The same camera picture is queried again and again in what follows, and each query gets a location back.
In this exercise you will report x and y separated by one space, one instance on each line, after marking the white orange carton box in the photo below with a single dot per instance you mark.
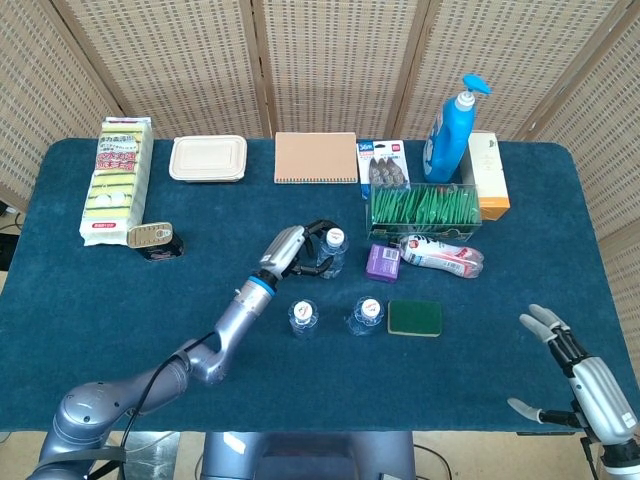
490 175

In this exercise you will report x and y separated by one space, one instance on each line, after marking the binder clips blister pack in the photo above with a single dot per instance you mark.
382 167

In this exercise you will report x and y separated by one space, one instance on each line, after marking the woven wooden folding screen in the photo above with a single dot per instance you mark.
325 60

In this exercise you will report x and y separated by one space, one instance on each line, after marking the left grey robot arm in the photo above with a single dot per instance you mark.
240 310

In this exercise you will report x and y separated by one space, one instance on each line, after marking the clear box green sachets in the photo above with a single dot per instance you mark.
425 207

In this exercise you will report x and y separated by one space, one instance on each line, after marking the blue table cloth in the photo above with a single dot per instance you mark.
450 370

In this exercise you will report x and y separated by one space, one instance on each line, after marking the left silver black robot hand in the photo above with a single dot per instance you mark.
282 250

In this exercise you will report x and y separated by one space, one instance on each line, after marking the green yellow scouring sponge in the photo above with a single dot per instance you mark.
414 317

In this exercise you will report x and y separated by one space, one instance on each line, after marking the small purple box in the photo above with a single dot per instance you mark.
382 262

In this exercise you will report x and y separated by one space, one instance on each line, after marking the grey robot torso base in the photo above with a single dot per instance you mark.
310 457

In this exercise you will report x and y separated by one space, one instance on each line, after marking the metal table leg plate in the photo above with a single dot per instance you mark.
157 457

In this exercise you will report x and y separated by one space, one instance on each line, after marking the black luncheon meat can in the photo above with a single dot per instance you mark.
150 234

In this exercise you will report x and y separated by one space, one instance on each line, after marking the yellow sponge multipack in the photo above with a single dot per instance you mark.
117 185

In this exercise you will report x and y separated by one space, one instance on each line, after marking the red white tube package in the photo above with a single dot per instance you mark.
440 255

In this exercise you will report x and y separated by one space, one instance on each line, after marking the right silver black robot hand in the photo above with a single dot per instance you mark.
600 395

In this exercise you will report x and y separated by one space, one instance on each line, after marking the beige lidded takeaway box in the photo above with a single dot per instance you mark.
207 157

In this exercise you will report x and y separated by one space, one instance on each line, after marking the blue pump dispenser bottle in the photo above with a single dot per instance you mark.
447 140

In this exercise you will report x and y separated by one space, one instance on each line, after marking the clear water bottle white cap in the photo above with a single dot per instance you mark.
369 306
303 310
336 237

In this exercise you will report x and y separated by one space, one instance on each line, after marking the brown spiral notebook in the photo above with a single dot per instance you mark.
316 157

